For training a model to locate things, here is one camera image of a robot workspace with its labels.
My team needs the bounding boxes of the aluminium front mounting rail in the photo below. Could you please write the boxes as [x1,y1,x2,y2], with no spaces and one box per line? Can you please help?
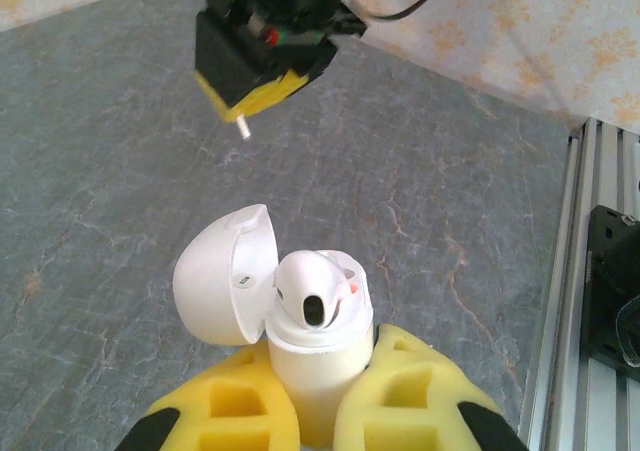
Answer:
[517,117,640,451]

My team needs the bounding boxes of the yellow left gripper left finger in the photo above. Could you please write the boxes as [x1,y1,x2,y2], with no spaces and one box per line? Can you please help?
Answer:
[114,343,302,451]

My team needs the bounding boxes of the white earbud charging case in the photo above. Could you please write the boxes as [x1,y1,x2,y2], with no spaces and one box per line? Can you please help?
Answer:
[172,203,376,446]

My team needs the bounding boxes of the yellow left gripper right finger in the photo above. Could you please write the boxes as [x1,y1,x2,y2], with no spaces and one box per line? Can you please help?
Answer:
[333,323,529,451]

